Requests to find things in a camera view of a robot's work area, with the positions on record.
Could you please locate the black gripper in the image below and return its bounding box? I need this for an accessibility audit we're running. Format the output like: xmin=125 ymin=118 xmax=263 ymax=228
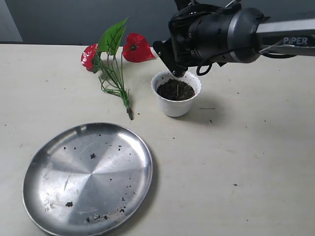
xmin=153 ymin=12 xmax=197 ymax=78

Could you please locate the artificial red flower stem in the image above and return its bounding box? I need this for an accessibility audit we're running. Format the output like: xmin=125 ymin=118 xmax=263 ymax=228
xmin=81 ymin=18 xmax=155 ymax=120

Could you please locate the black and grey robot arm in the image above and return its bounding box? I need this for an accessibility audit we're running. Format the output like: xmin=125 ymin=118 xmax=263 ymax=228
xmin=153 ymin=0 xmax=315 ymax=77

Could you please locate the white scalloped plastic pot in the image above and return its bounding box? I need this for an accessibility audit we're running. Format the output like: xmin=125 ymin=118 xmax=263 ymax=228
xmin=151 ymin=71 xmax=202 ymax=118

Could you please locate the round stainless steel plate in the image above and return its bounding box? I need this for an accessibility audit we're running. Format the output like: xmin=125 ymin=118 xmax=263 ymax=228
xmin=22 ymin=122 xmax=153 ymax=236

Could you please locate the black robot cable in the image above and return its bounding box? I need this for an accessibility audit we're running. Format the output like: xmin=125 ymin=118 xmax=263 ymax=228
xmin=195 ymin=55 xmax=222 ymax=76

